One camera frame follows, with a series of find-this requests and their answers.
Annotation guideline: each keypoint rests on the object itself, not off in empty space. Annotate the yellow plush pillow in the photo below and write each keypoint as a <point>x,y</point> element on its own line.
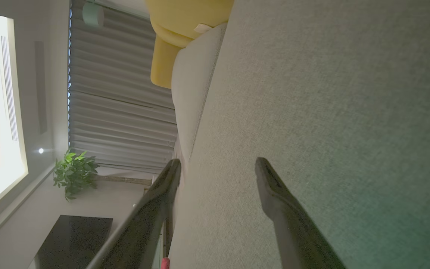
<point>185,15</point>

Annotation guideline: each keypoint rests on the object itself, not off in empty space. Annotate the pale green cylindrical device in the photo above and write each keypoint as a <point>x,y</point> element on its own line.
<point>93,14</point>

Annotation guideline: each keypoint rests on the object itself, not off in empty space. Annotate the green potted plant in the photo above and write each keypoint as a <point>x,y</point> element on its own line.
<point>74,173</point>

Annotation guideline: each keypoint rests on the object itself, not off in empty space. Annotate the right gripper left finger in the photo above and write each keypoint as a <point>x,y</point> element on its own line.
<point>140,231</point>

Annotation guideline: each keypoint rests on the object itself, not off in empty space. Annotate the grey pleated curtain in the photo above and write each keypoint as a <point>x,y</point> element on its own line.
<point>118,93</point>

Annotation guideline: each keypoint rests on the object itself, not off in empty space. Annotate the black television screen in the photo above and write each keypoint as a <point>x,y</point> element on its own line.
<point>73,243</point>

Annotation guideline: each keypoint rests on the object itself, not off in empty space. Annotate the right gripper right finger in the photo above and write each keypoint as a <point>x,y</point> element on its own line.
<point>293,231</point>

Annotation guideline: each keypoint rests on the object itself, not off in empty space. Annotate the grey fabric sofa section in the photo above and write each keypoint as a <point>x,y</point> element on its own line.
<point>196,93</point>

